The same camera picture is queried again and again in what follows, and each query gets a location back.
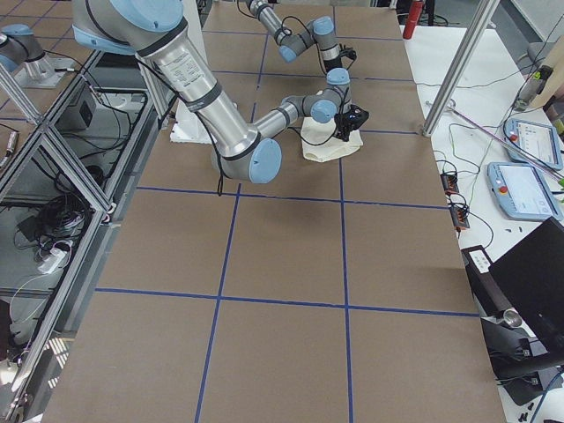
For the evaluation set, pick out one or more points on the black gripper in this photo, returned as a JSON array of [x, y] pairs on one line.
[[343, 124]]

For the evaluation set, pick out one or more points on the cream long-sleeve cat shirt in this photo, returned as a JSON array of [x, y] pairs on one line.
[[318, 148]]

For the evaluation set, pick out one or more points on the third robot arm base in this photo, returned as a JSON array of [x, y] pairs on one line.
[[20, 47]]

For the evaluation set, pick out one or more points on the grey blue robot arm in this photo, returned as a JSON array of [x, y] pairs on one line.
[[158, 32], [319, 33]]

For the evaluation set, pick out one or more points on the metal reacher grabber tool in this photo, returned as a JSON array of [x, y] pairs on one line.
[[509, 145]]

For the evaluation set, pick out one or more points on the orange black connector box far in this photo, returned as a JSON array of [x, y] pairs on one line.
[[449, 183]]

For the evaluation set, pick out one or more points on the orange black connector box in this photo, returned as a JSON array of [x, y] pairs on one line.
[[459, 216], [449, 183]]

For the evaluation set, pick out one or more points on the red cylinder object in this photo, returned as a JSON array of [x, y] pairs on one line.
[[412, 18]]

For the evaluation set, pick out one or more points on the orange black connector box near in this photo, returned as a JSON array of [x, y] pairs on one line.
[[459, 216]]

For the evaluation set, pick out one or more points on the white perforated mounting plate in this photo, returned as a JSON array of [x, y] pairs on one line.
[[188, 128]]

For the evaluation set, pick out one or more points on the blue teach pendant near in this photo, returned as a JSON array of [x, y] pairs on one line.
[[521, 192]]

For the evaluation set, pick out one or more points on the blue teach pendant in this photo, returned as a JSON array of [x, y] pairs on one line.
[[521, 192], [539, 140]]

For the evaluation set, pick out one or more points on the blue teach pendant far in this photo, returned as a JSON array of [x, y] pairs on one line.
[[539, 140]]

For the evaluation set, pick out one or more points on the black monitor on stand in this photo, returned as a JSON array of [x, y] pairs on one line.
[[530, 276]]

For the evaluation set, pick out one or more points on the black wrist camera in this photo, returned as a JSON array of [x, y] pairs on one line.
[[355, 117], [347, 52]]

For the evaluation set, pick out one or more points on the grey aluminium frame post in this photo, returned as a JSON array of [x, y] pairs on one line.
[[470, 41]]

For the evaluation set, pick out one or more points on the aluminium frame truss left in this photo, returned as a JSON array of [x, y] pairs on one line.
[[65, 183]]

